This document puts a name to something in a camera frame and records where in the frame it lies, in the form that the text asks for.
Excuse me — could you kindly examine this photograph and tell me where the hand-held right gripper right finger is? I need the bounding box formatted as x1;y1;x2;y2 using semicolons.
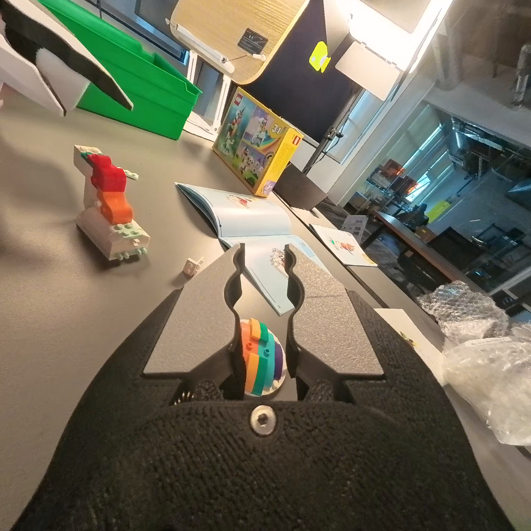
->
285;244;386;402

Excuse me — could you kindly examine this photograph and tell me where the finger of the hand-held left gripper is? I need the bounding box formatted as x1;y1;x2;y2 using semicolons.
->
0;0;135;112
0;34;91;118

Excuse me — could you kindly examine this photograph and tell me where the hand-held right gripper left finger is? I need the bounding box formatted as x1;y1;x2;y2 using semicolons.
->
142;243;246;401

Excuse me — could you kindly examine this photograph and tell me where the green plastic bin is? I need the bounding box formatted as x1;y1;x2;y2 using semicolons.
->
39;0;203;141

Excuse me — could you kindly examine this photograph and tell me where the white red green lego model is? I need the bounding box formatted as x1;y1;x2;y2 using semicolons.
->
74;144;151;261

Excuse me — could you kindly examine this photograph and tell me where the round rainbow lego build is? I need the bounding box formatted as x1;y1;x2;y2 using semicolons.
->
240;317;288;398

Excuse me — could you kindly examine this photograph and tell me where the yellow lego box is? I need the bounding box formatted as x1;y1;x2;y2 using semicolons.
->
212;86;304;197

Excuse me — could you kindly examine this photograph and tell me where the white folded leaflet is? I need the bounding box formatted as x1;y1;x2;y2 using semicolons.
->
373;308;446;386

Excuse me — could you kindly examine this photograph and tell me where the closed booklet orange animal cover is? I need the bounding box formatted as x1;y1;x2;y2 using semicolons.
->
309;224;379;267

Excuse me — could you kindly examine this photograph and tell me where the printed white paper sheet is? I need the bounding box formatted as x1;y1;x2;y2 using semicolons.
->
341;215;368;239

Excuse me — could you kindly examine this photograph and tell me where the long brown desk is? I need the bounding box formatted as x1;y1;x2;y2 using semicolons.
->
371;207;486;299

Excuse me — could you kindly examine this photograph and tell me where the bubble wrap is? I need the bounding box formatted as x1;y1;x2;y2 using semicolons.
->
417;281;509;345

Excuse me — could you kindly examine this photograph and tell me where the open light blue instruction booklet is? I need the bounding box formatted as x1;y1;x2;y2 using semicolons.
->
175;183;332;317

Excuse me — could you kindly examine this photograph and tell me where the black office chair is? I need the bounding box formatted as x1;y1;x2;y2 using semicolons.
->
427;226;488;270

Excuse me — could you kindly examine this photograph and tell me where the black cardboard box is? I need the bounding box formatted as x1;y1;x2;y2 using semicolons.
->
273;163;329;212

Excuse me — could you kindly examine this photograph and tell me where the clear plastic bag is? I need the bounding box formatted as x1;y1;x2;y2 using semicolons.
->
442;324;531;446

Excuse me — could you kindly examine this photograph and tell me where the wooden board stand white base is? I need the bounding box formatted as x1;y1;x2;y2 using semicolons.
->
169;0;309;137

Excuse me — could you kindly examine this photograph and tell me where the grey light stand pole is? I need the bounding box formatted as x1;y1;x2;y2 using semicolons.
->
302;89;361;175

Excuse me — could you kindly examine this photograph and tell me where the large black panel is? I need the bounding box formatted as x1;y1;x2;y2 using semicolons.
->
241;0;366;144

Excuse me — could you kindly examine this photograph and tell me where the white studio light panel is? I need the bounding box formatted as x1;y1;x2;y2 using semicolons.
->
324;0;444;101

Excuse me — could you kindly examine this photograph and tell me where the yellow-green camera logo sign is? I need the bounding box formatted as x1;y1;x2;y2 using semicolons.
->
309;41;331;73

